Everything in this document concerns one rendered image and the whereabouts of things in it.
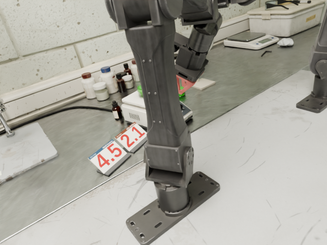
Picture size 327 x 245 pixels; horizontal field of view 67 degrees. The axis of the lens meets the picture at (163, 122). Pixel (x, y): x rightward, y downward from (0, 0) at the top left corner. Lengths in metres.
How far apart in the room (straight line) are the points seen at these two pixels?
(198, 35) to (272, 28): 1.12
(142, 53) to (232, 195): 0.34
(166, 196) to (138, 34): 0.28
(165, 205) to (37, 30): 0.92
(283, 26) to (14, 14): 1.34
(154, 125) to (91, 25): 0.90
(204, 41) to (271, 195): 0.37
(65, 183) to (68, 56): 0.69
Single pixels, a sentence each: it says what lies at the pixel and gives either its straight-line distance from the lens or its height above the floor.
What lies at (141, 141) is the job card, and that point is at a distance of 0.73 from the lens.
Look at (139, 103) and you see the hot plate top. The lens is 0.76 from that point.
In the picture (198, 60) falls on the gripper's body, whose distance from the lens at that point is 0.65.
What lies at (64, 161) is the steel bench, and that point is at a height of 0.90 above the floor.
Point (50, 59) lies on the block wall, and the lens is 1.21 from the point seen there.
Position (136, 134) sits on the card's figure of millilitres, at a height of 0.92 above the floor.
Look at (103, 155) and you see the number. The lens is 0.68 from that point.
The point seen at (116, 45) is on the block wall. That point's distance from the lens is 1.30.
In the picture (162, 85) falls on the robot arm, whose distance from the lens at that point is 0.37.
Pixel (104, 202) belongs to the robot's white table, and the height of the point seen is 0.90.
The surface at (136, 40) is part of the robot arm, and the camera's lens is 0.37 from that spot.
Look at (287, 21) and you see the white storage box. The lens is 1.65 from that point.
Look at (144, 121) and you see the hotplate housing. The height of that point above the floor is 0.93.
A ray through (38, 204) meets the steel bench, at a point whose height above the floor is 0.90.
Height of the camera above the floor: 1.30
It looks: 29 degrees down
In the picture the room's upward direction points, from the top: 11 degrees counter-clockwise
